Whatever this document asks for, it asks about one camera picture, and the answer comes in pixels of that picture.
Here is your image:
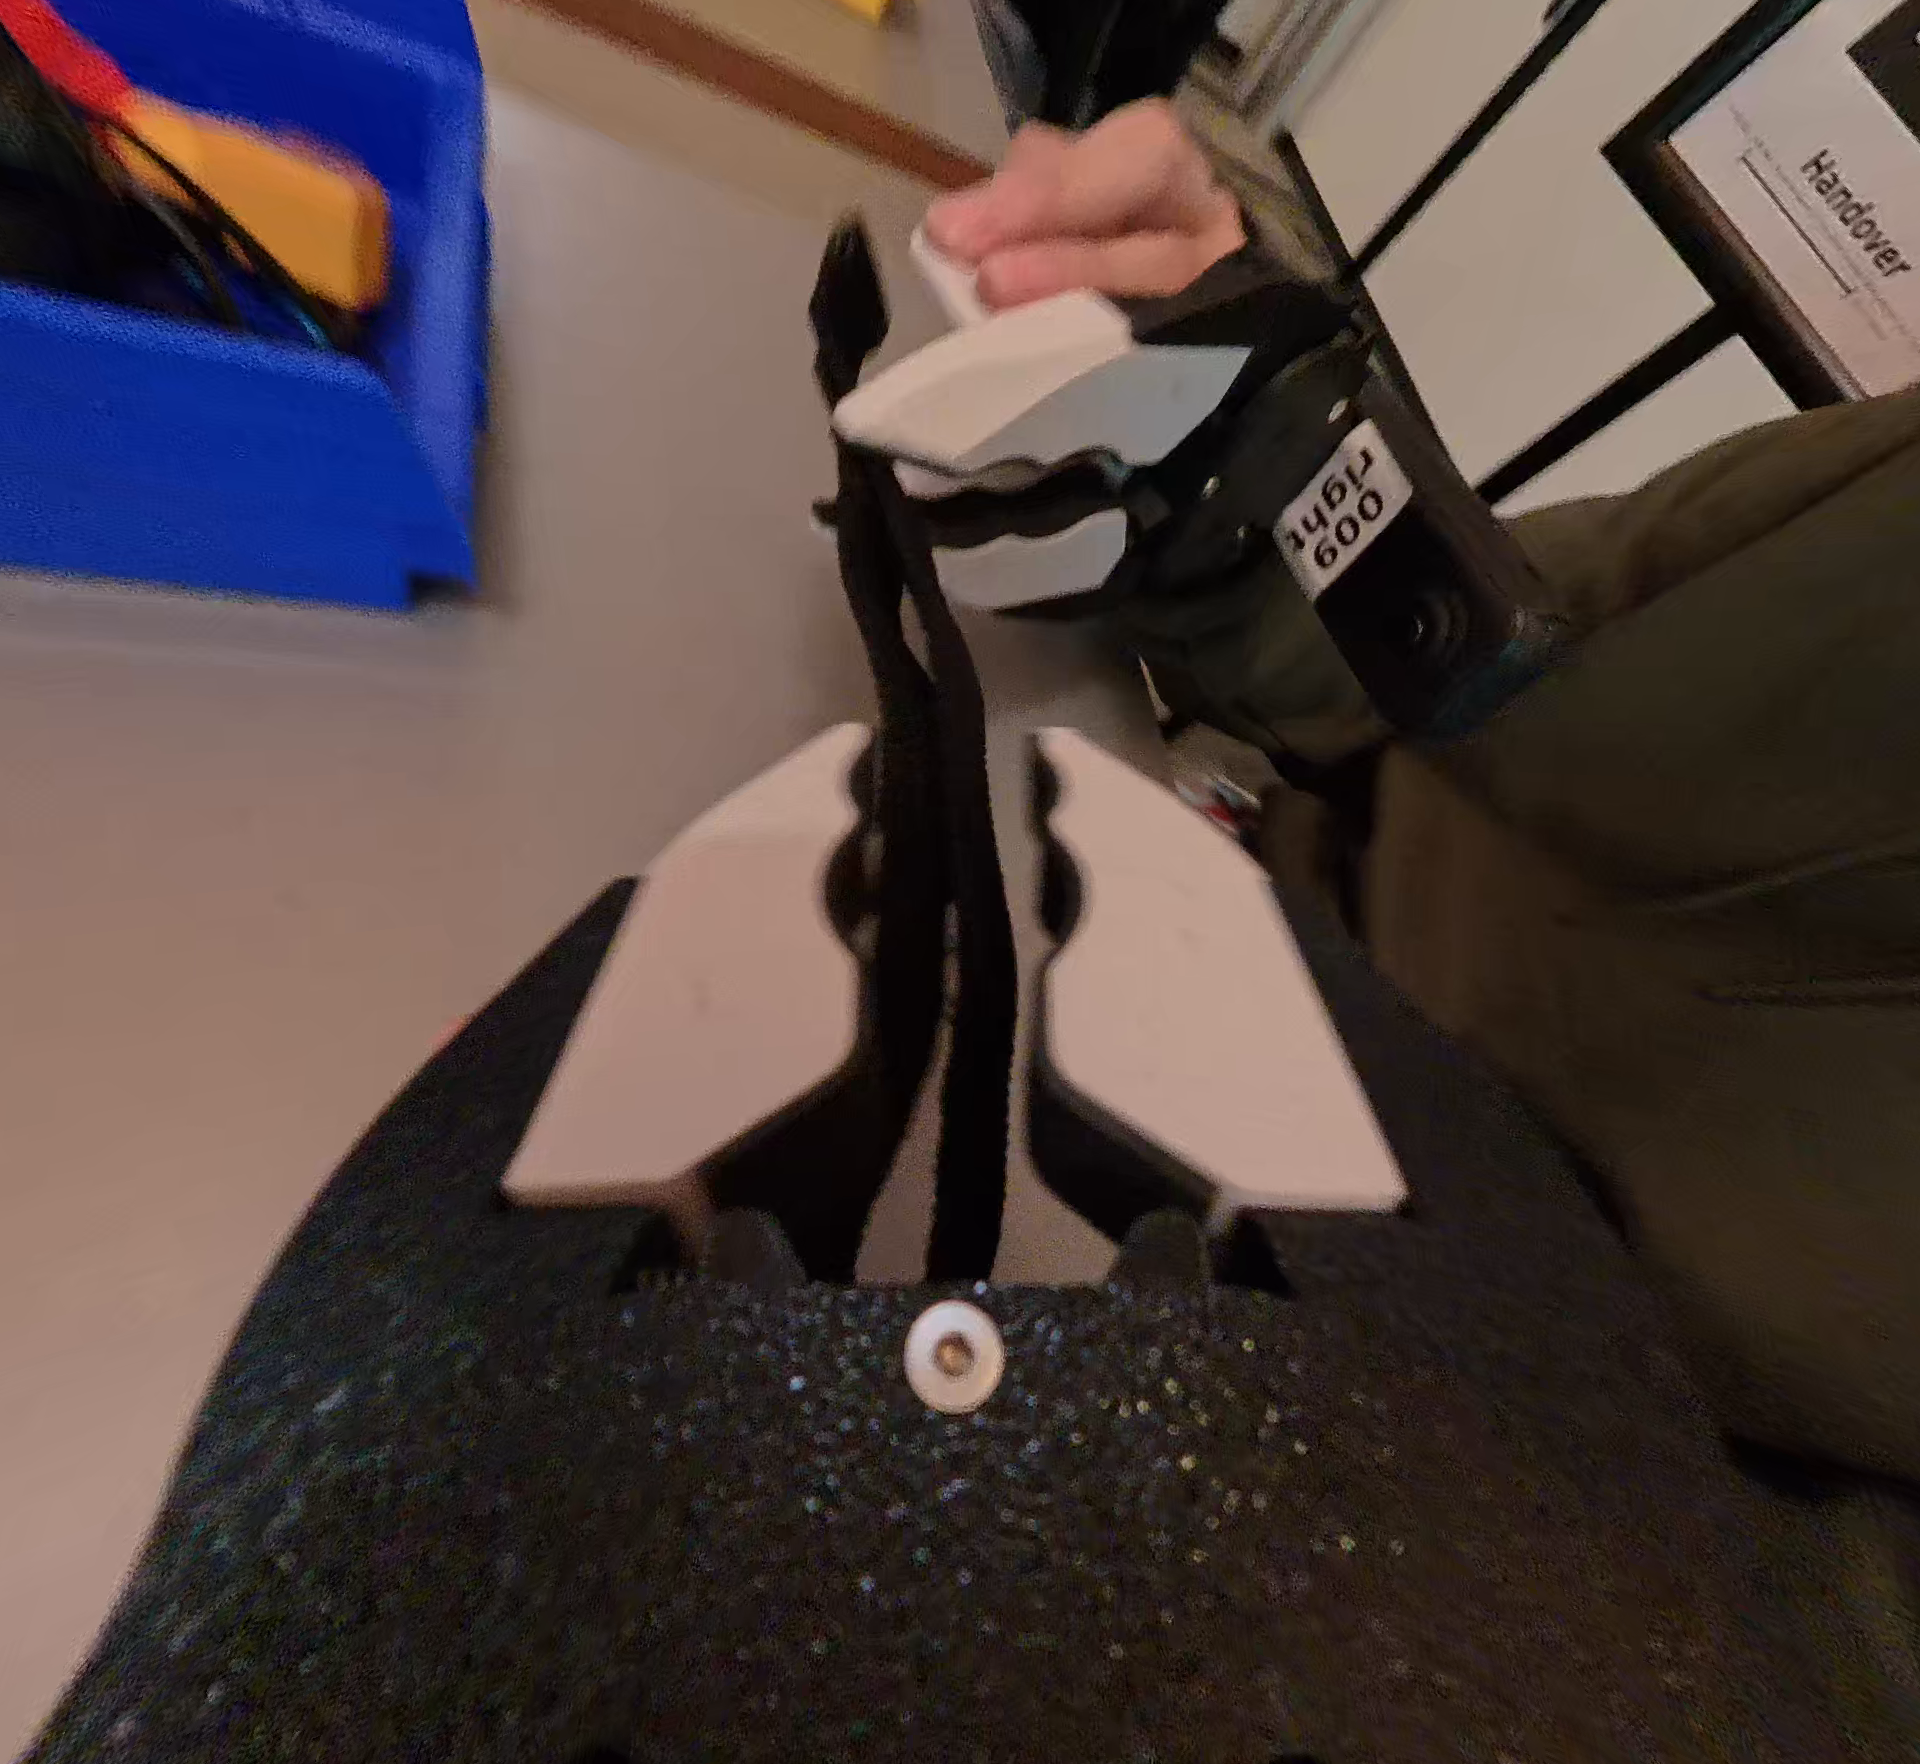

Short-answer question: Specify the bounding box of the black webbing strap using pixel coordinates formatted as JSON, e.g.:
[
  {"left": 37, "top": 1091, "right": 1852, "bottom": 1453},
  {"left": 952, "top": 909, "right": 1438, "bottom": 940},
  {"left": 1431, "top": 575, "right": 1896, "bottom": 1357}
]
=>
[{"left": 807, "top": 219, "right": 1025, "bottom": 1286}]

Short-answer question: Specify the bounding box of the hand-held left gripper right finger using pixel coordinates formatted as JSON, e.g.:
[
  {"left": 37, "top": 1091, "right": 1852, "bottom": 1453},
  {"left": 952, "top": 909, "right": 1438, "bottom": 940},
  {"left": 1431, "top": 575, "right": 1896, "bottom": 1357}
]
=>
[{"left": 1025, "top": 726, "right": 1408, "bottom": 1218}]

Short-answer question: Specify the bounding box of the person's right hand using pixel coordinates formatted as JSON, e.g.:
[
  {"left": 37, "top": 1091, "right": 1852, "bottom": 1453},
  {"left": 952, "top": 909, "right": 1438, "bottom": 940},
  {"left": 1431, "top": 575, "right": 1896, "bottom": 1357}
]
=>
[{"left": 922, "top": 99, "right": 1251, "bottom": 311}]

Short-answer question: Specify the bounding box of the orange block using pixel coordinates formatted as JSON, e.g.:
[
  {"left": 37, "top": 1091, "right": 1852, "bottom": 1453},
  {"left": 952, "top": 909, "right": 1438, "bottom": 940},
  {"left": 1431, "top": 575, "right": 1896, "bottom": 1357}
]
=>
[{"left": 112, "top": 90, "right": 392, "bottom": 311}]

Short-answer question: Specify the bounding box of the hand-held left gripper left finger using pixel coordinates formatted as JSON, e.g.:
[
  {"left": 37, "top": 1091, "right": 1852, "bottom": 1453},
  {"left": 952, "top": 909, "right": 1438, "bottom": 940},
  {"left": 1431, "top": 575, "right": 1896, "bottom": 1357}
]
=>
[{"left": 501, "top": 723, "right": 889, "bottom": 1211}]

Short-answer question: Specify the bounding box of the red plastic piece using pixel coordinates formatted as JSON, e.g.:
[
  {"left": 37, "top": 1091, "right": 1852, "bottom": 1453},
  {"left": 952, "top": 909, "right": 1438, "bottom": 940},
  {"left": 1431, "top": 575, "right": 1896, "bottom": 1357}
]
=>
[{"left": 0, "top": 0, "right": 136, "bottom": 123}]

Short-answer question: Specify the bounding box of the blue plastic bin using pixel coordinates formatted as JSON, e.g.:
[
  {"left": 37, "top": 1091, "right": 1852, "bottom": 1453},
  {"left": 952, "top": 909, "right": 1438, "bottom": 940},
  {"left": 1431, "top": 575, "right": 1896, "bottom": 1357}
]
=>
[{"left": 0, "top": 0, "right": 487, "bottom": 611}]

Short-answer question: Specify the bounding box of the red white printed packet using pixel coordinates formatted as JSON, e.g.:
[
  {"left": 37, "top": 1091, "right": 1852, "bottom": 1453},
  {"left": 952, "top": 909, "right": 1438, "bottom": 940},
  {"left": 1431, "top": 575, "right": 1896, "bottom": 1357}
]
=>
[{"left": 1170, "top": 730, "right": 1263, "bottom": 837}]

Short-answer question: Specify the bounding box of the black easel stand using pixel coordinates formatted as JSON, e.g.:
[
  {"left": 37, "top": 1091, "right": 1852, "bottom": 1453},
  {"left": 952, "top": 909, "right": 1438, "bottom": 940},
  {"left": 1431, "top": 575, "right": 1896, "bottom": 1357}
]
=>
[{"left": 1477, "top": 294, "right": 1742, "bottom": 505}]

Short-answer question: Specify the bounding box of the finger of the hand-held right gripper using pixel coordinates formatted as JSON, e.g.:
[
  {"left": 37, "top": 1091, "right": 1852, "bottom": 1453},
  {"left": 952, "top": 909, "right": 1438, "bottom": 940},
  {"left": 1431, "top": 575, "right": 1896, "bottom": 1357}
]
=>
[
  {"left": 898, "top": 466, "right": 1141, "bottom": 615},
  {"left": 829, "top": 226, "right": 1254, "bottom": 476}
]

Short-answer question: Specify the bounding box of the black framed sign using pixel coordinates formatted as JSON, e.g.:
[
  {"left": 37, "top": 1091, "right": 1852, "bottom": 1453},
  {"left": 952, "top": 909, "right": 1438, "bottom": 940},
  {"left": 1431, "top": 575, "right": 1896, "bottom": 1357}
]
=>
[{"left": 1601, "top": 0, "right": 1920, "bottom": 407}]

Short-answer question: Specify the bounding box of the person's right forearm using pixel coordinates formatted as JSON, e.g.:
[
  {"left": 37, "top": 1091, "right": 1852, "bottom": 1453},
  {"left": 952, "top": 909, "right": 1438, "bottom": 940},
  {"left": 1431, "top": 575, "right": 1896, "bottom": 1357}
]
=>
[{"left": 1148, "top": 387, "right": 1920, "bottom": 1496}]

